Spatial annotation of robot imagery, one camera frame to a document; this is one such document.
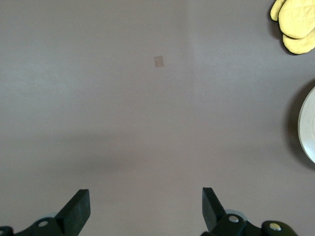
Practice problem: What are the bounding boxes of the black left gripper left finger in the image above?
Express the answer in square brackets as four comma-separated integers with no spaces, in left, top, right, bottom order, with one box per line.
[0,189,91,236]

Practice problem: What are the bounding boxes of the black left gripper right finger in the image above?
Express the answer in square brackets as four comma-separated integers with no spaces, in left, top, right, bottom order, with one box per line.
[200,187,298,236]

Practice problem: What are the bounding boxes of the round wooden plate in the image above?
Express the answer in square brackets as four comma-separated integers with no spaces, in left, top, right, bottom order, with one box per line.
[297,86,315,164]

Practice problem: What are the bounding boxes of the yellow quilted oven mitt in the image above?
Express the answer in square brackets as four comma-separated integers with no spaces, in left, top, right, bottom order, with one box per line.
[270,0,315,55]
[278,0,315,40]

